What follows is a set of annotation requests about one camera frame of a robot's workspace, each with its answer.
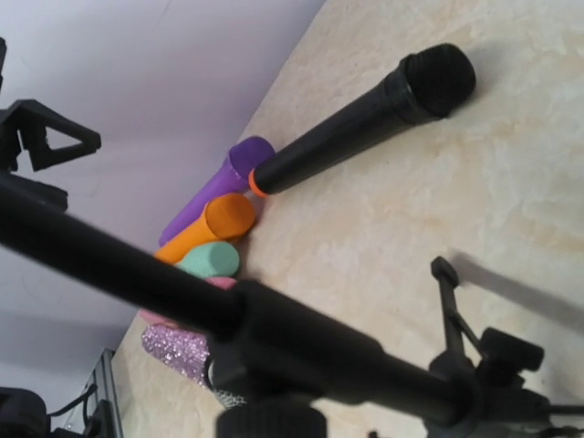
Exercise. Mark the aluminium front rail frame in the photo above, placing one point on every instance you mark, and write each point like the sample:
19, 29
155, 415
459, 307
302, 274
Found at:
107, 392

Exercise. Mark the pink microphone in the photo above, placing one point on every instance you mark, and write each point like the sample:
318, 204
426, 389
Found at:
194, 306

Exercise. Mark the teal microphone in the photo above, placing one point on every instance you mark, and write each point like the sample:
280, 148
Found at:
211, 260

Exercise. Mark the black tripod mic stand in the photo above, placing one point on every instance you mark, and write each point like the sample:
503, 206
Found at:
282, 355

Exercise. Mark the black microphone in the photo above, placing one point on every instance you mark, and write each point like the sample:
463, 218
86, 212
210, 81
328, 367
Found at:
425, 87

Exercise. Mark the glitter silver-head microphone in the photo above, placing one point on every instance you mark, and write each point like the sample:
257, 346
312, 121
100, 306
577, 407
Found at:
187, 353

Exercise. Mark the orange microphone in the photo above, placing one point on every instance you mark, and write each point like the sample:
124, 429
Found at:
226, 218

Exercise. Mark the purple microphone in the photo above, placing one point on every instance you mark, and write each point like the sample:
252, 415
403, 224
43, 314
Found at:
231, 177

